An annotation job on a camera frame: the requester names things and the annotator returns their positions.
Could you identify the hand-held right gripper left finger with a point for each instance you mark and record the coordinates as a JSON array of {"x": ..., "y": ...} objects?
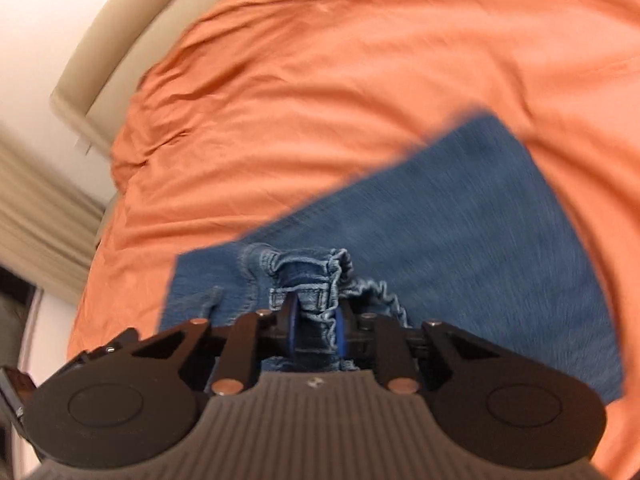
[{"x": 290, "y": 331}]

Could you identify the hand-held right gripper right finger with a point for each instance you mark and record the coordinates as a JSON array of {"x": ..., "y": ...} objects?
[{"x": 340, "y": 334}]

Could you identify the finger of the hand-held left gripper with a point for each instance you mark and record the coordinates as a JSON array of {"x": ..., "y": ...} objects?
[{"x": 107, "y": 347}]

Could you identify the blue denim pants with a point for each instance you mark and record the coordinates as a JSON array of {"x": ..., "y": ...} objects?
[{"x": 450, "y": 240}]

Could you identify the beige curtain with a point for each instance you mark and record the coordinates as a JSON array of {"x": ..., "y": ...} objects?
[{"x": 45, "y": 230}]

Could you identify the orange duvet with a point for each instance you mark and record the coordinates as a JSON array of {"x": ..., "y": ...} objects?
[{"x": 350, "y": 85}]

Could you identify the beige upholstered bed headboard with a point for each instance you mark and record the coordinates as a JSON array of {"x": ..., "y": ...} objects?
[{"x": 100, "y": 75}]

